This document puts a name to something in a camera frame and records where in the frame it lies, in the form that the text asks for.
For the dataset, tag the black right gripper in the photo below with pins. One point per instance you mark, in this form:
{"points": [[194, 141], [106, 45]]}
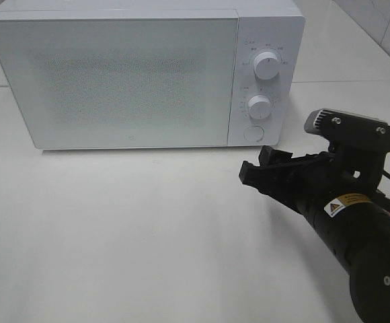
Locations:
{"points": [[330, 182]]}

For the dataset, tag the round white door button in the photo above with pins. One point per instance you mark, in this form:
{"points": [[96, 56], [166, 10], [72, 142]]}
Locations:
{"points": [[253, 133]]}

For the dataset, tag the white microwave door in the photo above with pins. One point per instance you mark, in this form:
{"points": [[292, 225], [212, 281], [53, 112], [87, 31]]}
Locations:
{"points": [[101, 84]]}

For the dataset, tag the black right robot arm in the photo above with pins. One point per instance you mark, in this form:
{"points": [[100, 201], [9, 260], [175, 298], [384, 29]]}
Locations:
{"points": [[353, 227]]}

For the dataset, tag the lower white timer knob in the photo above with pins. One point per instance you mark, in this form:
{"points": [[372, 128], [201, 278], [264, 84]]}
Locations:
{"points": [[259, 107]]}

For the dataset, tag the upper white power knob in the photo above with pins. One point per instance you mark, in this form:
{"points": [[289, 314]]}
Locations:
{"points": [[266, 64]]}

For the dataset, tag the white microwave oven body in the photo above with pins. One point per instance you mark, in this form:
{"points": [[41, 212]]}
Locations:
{"points": [[277, 25]]}

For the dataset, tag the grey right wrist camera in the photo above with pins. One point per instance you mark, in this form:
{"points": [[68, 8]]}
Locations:
{"points": [[349, 130]]}

